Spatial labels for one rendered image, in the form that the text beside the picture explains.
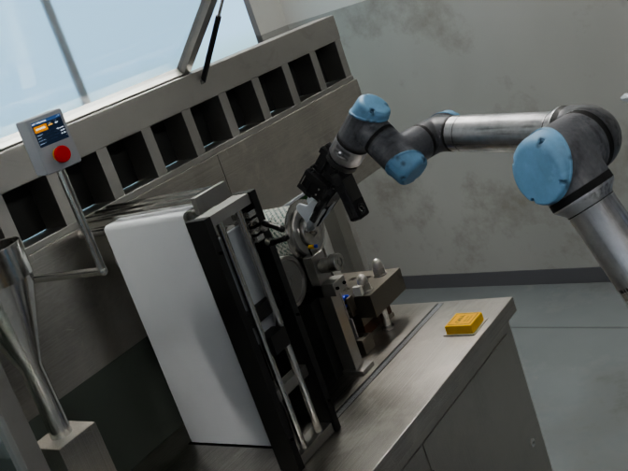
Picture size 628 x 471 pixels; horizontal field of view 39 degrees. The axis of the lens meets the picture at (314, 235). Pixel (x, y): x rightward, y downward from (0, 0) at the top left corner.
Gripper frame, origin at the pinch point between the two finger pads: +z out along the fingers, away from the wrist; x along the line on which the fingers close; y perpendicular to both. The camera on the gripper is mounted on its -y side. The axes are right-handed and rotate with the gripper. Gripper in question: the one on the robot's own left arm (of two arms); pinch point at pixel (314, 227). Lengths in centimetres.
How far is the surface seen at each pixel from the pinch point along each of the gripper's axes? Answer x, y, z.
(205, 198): 28.3, 14.8, -11.0
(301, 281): 5.6, -5.4, 10.1
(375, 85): -246, 76, 102
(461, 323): -15.3, -38.7, 6.5
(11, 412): 96, -3, -22
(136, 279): 33.3, 19.0, 15.0
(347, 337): 2.6, -20.9, 16.9
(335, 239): -79, 12, 63
